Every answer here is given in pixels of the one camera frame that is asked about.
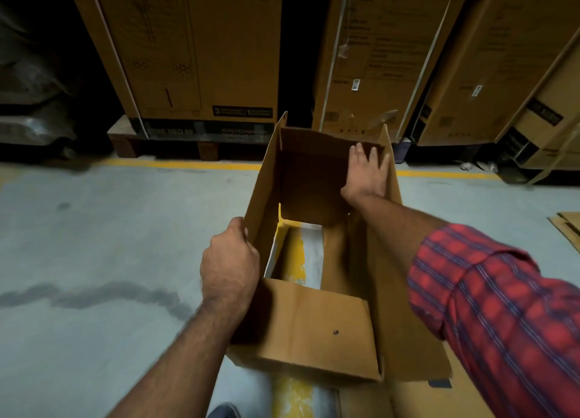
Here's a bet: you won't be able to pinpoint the person's left hand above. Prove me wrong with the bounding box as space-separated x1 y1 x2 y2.
200 217 262 314

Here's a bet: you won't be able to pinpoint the flattened cardboard piece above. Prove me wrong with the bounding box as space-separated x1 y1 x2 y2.
339 341 497 418

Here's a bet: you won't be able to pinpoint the red plaid shirt sleeve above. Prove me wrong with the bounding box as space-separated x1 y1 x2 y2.
406 224 580 418

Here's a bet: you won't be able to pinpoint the brown cardboard box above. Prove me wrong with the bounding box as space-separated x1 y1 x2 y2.
225 112 454 385

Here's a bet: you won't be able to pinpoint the small tilted cardboard box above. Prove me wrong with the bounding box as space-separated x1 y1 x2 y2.
495 66 580 171

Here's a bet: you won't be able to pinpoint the person's right forearm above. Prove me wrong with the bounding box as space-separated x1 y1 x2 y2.
349 195 450 278

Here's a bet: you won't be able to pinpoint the person's blue shoe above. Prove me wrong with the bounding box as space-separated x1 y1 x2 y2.
206 402 242 418

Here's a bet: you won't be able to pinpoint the flat cardboard sheets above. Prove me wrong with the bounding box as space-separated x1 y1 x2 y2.
547 211 580 254

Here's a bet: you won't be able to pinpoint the person's left forearm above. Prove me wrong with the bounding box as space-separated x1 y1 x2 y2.
106 295 254 418

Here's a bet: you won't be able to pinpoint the wooden pallet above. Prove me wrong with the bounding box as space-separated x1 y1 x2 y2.
107 115 278 162

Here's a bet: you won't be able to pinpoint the leaning large cardboard box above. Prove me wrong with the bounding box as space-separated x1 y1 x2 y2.
413 0 580 147

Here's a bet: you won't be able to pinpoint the crumpled plastic scrap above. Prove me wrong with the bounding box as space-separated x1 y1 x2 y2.
455 159 500 173

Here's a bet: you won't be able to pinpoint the person's right hand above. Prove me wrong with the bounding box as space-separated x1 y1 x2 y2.
340 142 391 206

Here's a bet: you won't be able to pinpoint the tall cardboard box black labels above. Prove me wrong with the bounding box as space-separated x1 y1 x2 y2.
65 0 284 138

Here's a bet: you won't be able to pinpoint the plastic wrapped goods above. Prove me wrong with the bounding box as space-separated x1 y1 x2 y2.
0 3 79 147

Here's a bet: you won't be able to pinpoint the tall cardboard box printed text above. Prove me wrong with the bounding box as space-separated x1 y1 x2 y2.
312 0 476 143

